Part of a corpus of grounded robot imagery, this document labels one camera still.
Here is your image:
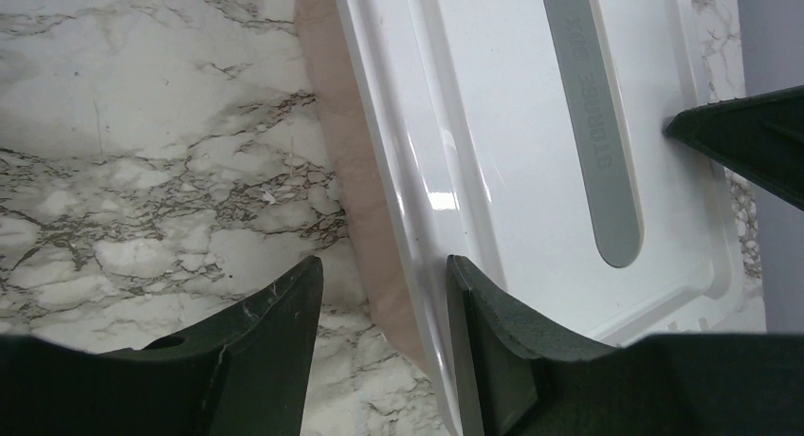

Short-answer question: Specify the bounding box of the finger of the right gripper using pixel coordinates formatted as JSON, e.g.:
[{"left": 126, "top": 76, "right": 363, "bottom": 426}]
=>
[{"left": 664, "top": 85, "right": 803, "bottom": 209}]

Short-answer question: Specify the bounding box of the pink plastic bin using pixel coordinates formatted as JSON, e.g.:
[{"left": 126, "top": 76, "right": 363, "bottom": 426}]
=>
[{"left": 294, "top": 0, "right": 432, "bottom": 374}]

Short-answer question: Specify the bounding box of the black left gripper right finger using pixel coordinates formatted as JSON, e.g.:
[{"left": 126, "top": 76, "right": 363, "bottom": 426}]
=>
[{"left": 446, "top": 255, "right": 803, "bottom": 435}]

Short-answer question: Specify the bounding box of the white plastic lid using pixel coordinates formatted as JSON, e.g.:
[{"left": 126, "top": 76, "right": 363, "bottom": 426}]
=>
[{"left": 336, "top": 0, "right": 744, "bottom": 435}]

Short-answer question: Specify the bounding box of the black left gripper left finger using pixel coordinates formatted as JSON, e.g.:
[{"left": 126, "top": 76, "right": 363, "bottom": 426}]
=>
[{"left": 1, "top": 256, "right": 324, "bottom": 435}]

